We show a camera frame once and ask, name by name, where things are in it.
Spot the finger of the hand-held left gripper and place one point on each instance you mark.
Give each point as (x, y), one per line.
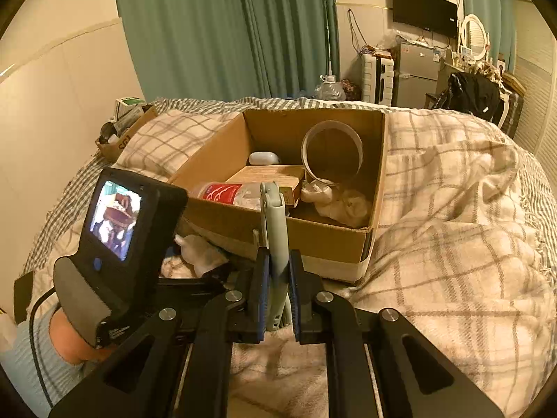
(191, 289)

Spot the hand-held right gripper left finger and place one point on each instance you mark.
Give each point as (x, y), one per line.
(263, 300)

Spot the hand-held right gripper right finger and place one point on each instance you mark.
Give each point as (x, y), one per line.
(292, 300)

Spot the grey plastic clip tool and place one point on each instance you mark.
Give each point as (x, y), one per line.
(275, 235)

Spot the large cardboard box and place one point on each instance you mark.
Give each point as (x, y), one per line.
(322, 235)

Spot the clear bottle with red label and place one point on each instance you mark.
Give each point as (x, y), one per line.
(226, 193)

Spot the brown and green medicine box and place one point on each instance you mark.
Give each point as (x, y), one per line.
(270, 178)

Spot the white earbuds case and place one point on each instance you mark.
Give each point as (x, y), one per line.
(263, 158)

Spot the white tape roll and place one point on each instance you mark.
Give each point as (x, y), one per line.
(333, 152)

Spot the person's left forearm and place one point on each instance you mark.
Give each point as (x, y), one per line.
(26, 365)

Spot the person's left hand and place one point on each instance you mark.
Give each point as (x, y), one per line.
(69, 339)

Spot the small cardboard box with items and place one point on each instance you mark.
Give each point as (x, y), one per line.
(113, 143)

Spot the green and white carton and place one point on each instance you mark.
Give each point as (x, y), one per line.
(129, 108)

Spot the beige plaid blanket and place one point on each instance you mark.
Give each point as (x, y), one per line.
(435, 226)

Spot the wide green curtain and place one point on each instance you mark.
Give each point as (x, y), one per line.
(209, 30)

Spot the clear water jug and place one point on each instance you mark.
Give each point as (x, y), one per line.
(330, 89)

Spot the white suitcase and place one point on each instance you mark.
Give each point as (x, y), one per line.
(376, 78)

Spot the silver small fridge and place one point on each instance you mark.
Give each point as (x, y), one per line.
(417, 74)

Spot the black jacket on chair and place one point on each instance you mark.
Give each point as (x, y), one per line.
(472, 96)

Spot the white dressing table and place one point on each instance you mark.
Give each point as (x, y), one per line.
(504, 104)

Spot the dark suitcase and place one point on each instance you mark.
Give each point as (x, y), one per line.
(515, 104)

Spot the white oval mirror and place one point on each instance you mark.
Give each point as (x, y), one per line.
(473, 37)

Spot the white louvred wardrobe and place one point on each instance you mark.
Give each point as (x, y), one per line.
(537, 65)

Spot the narrow green curtain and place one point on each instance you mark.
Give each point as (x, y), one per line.
(487, 0)

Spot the black wall television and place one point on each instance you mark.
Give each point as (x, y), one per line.
(424, 8)

